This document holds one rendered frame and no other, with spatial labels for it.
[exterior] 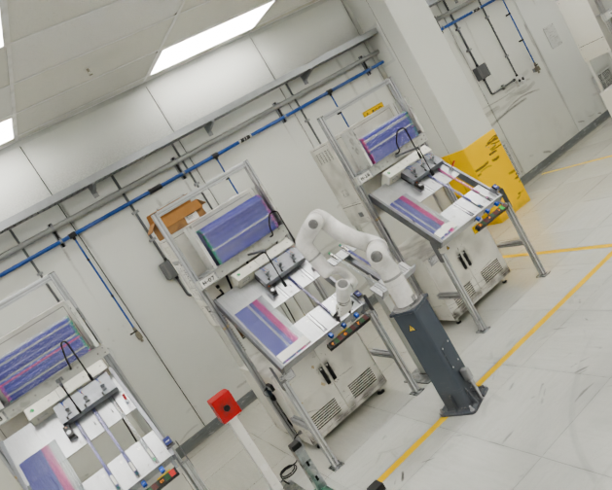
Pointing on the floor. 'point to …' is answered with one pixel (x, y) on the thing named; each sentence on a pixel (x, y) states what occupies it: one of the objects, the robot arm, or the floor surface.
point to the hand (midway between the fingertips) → (343, 315)
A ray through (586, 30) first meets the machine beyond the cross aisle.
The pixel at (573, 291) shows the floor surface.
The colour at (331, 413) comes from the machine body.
